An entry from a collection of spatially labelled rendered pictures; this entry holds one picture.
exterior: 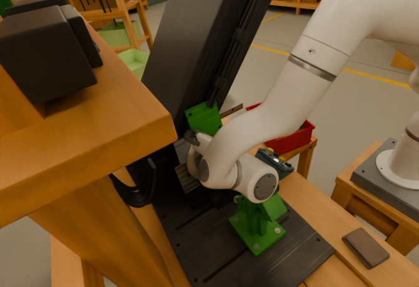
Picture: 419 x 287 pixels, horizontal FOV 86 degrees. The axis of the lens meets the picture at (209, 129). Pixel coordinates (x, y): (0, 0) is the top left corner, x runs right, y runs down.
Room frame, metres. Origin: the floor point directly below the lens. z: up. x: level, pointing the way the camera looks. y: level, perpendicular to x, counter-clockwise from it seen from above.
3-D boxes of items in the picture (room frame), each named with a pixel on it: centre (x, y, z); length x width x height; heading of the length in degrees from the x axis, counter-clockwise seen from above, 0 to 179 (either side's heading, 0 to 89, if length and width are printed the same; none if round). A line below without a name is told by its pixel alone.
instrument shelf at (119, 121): (0.55, 0.34, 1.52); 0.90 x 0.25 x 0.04; 25
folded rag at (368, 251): (0.24, -0.40, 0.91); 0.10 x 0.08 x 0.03; 15
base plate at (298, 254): (0.66, 0.11, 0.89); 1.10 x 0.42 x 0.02; 25
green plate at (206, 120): (0.62, 0.02, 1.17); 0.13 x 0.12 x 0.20; 25
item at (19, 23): (0.30, 0.18, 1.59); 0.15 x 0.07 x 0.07; 25
